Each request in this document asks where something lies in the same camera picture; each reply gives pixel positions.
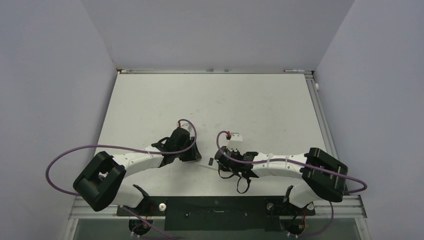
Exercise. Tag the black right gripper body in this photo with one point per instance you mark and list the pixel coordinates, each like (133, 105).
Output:
(228, 169)

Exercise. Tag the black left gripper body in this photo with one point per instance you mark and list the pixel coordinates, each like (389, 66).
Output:
(188, 155)

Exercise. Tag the white remote control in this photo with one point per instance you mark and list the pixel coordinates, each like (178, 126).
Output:
(209, 163)

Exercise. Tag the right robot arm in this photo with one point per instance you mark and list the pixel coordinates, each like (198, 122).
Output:
(321, 175)

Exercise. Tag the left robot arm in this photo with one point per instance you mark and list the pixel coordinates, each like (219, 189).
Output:
(100, 183)

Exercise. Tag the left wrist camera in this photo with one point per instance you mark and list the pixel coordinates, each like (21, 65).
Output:
(186, 126)

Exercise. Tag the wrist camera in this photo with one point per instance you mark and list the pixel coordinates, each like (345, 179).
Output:
(234, 136)
(186, 126)

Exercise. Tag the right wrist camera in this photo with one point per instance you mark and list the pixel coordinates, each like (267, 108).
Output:
(234, 136)

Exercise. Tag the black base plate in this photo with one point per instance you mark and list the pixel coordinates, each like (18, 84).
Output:
(223, 213)

